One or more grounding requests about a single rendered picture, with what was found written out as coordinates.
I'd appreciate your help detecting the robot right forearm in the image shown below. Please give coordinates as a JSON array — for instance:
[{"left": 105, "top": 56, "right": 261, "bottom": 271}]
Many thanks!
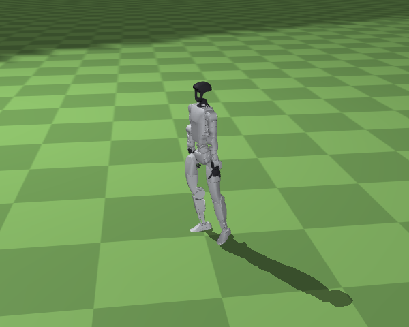
[{"left": 187, "top": 132, "right": 196, "bottom": 152}]

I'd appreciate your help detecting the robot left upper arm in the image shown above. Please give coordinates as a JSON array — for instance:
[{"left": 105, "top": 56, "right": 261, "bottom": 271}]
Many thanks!
[{"left": 205, "top": 110, "right": 217, "bottom": 145}]

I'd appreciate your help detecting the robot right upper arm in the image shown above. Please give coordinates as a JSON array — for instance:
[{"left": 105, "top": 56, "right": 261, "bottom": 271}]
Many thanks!
[{"left": 186, "top": 104, "right": 193, "bottom": 134}]

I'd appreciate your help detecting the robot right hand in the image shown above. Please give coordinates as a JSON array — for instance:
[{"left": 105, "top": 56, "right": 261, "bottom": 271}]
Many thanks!
[{"left": 188, "top": 148, "right": 201, "bottom": 168}]

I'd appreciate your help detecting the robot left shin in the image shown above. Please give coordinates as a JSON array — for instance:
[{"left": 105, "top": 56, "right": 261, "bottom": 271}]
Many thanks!
[{"left": 214, "top": 196, "right": 228, "bottom": 233}]

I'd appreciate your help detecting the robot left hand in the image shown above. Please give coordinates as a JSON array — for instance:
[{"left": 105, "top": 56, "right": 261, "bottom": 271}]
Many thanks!
[{"left": 208, "top": 162, "right": 221, "bottom": 179}]

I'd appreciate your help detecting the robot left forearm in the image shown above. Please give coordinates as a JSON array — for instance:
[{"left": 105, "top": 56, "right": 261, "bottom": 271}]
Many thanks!
[{"left": 209, "top": 138, "right": 219, "bottom": 167}]

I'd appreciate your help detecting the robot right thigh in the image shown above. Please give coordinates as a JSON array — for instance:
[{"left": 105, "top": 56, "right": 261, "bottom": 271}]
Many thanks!
[{"left": 185, "top": 153, "right": 205, "bottom": 199}]

